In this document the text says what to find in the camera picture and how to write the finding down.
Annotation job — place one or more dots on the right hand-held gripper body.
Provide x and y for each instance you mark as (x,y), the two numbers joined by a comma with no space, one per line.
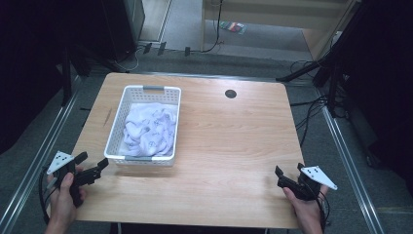
(307,185)

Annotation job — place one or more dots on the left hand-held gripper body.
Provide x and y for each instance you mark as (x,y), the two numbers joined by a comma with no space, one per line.
(85,177)

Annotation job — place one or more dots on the person's right hand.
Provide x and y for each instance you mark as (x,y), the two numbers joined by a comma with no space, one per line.
(307,211)

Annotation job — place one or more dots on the person's left hand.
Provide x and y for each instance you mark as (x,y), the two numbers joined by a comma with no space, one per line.
(63,201)

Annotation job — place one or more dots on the white plastic basket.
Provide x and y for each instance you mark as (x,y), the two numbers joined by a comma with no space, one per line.
(118,130)

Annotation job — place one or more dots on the white printed cloth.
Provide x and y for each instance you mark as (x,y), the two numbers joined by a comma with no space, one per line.
(149,130)

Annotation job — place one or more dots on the dark round table grommet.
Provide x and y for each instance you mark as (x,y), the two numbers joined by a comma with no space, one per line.
(230,94)

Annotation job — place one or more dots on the black metal stand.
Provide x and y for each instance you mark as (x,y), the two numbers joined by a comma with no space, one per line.
(331,65)

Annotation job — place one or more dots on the black plug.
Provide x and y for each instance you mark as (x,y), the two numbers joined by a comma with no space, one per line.
(147,47)
(161,48)
(187,51)

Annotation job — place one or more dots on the black cabinet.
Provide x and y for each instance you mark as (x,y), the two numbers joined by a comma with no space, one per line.
(125,26)

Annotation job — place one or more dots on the colourful packet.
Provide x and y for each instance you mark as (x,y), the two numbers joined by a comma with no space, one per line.
(233,27)

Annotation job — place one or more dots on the light wooden furniture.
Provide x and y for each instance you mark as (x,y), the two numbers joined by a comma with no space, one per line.
(259,13)

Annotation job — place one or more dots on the aluminium floor rail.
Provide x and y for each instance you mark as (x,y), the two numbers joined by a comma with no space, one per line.
(35,162)
(350,169)

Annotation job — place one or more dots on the black upright post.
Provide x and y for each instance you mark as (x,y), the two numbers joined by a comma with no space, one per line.
(66,78)

